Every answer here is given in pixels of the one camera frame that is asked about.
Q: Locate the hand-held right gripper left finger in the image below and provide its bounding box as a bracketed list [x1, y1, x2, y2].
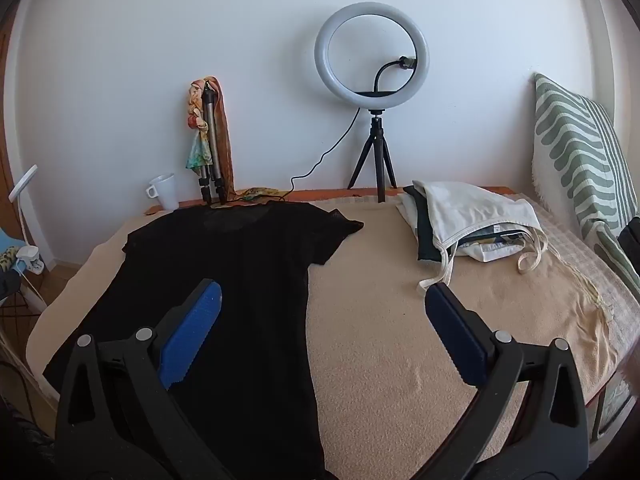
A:
[54, 278, 237, 480]

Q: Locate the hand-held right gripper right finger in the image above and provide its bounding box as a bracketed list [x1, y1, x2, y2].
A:
[380, 281, 591, 480]

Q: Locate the black t-shirt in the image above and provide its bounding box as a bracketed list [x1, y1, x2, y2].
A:
[42, 200, 365, 480]

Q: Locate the beige blanket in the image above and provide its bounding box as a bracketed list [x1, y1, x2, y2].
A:
[25, 195, 613, 480]

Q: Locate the white printed garment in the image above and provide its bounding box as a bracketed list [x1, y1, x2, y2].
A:
[457, 227, 532, 264]

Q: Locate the dark green garment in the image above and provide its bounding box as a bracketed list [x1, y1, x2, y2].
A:
[402, 185, 447, 263]

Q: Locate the white mug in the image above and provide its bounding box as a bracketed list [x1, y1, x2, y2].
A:
[146, 174, 180, 212]

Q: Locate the checked bed cover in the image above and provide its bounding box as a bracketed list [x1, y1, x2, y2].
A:
[515, 192, 640, 348]

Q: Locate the folded tripod with scarf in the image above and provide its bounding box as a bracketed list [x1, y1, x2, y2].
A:
[186, 76, 236, 201]

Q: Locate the wooden bed ledge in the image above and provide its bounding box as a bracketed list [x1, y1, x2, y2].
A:
[145, 186, 516, 213]

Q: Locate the leopard print cloth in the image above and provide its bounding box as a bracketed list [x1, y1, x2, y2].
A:
[0, 246, 24, 274]

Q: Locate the grey folded tripod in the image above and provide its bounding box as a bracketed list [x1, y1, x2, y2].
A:
[200, 81, 227, 206]

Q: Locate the small black tripod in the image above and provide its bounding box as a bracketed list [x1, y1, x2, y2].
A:
[347, 109, 398, 204]

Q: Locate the green striped pillow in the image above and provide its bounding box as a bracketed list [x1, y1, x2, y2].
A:
[531, 72, 640, 303]

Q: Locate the white desk lamp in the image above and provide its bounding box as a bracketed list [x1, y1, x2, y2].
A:
[9, 164, 49, 312]

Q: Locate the black ring light cable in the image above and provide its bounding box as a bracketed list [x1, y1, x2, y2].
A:
[277, 107, 361, 202]

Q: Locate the white ring light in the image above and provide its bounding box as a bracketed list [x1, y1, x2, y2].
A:
[314, 2, 430, 111]

